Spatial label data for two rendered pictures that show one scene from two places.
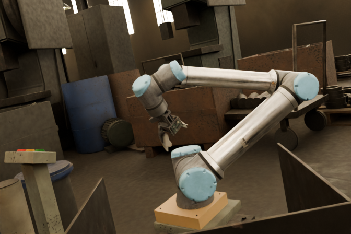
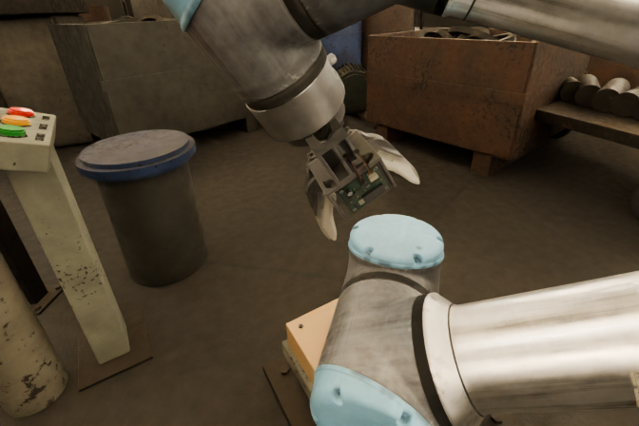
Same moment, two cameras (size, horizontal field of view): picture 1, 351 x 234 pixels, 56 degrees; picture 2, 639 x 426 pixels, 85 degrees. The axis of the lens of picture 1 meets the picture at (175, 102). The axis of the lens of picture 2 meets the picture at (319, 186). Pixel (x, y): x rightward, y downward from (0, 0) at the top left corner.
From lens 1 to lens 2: 109 cm
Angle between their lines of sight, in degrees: 29
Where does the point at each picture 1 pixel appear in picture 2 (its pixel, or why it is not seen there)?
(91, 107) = (325, 41)
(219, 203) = not seen: hidden behind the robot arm
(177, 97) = (455, 53)
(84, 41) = not seen: outside the picture
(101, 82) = not seen: hidden behind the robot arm
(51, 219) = (69, 274)
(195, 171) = (365, 404)
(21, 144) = (202, 75)
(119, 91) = (375, 23)
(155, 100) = (264, 67)
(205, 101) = (510, 74)
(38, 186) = (28, 208)
